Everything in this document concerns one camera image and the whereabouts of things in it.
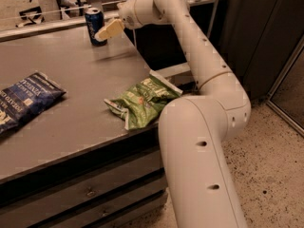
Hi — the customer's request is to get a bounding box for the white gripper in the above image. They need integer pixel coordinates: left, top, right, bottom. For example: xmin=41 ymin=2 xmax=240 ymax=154
xmin=95 ymin=0 xmax=140 ymax=42

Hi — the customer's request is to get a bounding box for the blue pepsi can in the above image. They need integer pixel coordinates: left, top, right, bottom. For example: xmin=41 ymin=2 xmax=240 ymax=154
xmin=85 ymin=8 xmax=107 ymax=47

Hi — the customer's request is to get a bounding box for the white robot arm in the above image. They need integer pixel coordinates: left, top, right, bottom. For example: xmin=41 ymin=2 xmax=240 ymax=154
xmin=96 ymin=0 xmax=251 ymax=228

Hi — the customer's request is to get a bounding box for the green chip bag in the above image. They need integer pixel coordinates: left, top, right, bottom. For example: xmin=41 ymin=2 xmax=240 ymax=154
xmin=104 ymin=70 xmax=182 ymax=130

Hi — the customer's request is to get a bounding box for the blue potato chip bag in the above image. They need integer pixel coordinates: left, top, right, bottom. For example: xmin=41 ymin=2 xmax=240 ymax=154
xmin=0 ymin=72 xmax=66 ymax=134

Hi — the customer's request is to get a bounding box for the grey metal railing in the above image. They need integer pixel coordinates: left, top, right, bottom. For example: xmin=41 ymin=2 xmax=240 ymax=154
xmin=0 ymin=0 xmax=216 ymax=42

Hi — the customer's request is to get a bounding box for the metal support pole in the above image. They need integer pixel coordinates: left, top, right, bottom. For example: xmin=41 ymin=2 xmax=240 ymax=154
xmin=207 ymin=0 xmax=219 ymax=39

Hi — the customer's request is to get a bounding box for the dark grey cabinet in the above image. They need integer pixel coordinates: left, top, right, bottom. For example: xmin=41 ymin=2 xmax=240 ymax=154
xmin=211 ymin=0 xmax=304 ymax=100

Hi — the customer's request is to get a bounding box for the grey drawer cabinet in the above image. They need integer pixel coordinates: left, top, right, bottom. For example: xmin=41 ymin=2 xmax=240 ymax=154
xmin=0 ymin=127 xmax=167 ymax=228

